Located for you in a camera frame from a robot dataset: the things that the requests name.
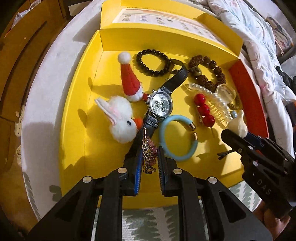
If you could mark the white bunny plush hair clip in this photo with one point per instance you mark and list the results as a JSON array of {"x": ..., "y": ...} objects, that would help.
[{"x": 120, "y": 120}]

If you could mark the red bead hair clip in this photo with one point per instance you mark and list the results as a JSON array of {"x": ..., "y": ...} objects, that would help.
[{"x": 203, "y": 109}]

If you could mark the cream tulip hair clip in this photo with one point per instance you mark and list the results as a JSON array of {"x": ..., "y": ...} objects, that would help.
[{"x": 238, "y": 125}]

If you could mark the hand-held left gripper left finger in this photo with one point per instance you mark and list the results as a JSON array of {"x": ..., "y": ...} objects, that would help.
[{"x": 138, "y": 171}]

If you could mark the yellow cardboard box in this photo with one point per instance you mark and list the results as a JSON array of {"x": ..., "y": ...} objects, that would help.
[{"x": 196, "y": 171}]

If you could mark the white perforated slipper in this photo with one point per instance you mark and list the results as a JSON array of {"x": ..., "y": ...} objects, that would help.
[
  {"x": 20, "y": 155},
  {"x": 19, "y": 122}
]

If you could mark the printed pillow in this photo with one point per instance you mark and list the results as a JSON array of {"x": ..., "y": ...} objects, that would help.
[{"x": 279, "y": 30}]

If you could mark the light blue printed quilt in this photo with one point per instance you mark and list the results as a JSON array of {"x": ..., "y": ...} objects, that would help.
[{"x": 259, "y": 46}]

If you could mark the wooden wardrobe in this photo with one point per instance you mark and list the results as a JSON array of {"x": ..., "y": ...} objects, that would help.
[{"x": 23, "y": 46}]

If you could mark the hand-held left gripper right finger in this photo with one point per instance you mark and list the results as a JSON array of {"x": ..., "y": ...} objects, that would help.
[{"x": 160, "y": 171}]

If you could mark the pearl hair claw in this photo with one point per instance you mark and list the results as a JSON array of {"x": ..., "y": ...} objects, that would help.
[{"x": 217, "y": 102}]

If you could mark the gold rhinestone brooch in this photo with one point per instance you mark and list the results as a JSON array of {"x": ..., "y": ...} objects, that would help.
[{"x": 148, "y": 150}]

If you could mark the santa hat hair clip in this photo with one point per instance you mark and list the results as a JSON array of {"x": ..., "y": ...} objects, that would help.
[{"x": 129, "y": 78}]

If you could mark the person's right hand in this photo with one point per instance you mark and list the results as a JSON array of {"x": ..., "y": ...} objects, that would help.
[{"x": 272, "y": 222}]

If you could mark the black hair clip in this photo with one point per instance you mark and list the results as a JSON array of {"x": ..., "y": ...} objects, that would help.
[{"x": 159, "y": 104}]

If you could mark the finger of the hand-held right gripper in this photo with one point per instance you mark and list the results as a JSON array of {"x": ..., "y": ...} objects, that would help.
[
  {"x": 235, "y": 143},
  {"x": 259, "y": 140}
]

